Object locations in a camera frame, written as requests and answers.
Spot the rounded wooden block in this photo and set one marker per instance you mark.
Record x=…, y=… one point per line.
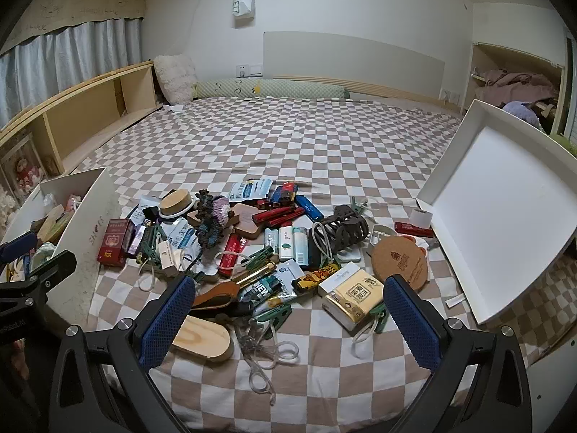
x=203, y=338

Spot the red white slim packet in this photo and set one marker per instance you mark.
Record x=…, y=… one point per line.
x=233, y=255

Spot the white cardboard box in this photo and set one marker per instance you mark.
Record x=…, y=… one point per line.
x=85, y=257

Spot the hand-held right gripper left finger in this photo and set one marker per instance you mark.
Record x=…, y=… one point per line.
x=167, y=320

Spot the wooden shelf unit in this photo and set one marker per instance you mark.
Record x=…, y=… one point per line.
x=85, y=108

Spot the blue white mask packet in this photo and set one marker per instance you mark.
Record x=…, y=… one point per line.
x=182, y=234

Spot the beige printed valance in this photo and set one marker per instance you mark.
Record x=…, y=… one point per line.
x=76, y=4

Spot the pale wooden block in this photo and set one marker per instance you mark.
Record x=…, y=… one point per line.
x=49, y=221

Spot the white headboard panel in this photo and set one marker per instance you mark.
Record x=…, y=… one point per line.
x=351, y=63

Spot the blue lighter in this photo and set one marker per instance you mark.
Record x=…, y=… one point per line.
x=310, y=209

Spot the brown hair claw clip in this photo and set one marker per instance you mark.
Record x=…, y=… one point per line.
x=345, y=230

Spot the blue white card packet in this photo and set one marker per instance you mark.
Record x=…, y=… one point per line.
x=290, y=273

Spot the blue white sachet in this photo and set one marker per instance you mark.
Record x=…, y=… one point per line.
x=250, y=189

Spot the dark knitted scrunchie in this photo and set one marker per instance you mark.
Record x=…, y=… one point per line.
x=212, y=221

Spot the cork coaster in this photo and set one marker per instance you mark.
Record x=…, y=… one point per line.
x=399, y=264

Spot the round cork lid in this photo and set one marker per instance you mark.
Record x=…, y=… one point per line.
x=176, y=203

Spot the red printed box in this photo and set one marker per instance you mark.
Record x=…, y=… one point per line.
x=112, y=243

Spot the white box lid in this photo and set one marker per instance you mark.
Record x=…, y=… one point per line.
x=496, y=198

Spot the grey curtain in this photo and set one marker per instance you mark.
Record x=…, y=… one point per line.
x=67, y=63

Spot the small cream box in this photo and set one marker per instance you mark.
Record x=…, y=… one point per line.
x=167, y=257

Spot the green bolster pillow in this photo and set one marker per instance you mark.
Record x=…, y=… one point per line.
x=270, y=88

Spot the clear plastic glasses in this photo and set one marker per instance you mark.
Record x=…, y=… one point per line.
x=259, y=349

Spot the doll case with red dress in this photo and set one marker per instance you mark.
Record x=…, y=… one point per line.
x=25, y=171

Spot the wooden closet shelf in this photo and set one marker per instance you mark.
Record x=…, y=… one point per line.
x=482, y=58

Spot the white tape roll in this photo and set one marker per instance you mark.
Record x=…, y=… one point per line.
x=423, y=218

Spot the orange red lighter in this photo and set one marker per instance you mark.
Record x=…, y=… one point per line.
x=287, y=191

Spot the gold tube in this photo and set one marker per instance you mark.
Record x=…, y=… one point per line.
x=254, y=274

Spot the folded white paper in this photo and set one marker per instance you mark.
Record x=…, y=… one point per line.
x=173, y=108

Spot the checkered bed blanket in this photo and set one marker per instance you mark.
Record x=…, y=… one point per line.
x=315, y=144

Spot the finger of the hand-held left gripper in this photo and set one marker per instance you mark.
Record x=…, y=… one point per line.
x=18, y=246
x=54, y=266

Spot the brown leather case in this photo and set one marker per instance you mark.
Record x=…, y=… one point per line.
x=216, y=297

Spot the pile of clothes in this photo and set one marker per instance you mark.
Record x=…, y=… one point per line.
x=514, y=83

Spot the white lighter green print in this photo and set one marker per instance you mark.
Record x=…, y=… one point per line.
x=285, y=243

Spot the brown wooden board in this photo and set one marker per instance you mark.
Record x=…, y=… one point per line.
x=245, y=223

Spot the white wall socket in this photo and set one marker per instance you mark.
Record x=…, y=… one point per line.
x=450, y=96
x=248, y=70

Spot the fluffy white pillow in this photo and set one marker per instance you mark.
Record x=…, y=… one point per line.
x=176, y=76

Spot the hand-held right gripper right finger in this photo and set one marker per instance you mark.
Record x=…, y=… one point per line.
x=412, y=320

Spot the white gold box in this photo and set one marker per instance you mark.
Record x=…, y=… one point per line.
x=351, y=295

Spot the purple slim box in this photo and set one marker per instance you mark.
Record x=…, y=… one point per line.
x=136, y=239

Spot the black green packet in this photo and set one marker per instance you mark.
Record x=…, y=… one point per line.
x=266, y=291

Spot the white paper slip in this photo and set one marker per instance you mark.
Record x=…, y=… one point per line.
x=455, y=301

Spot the red flat packet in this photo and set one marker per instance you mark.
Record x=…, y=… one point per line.
x=412, y=229

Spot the yellow printed lighter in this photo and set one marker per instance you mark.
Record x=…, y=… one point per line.
x=315, y=278

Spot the doll case with white dress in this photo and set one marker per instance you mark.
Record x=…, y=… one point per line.
x=4, y=209

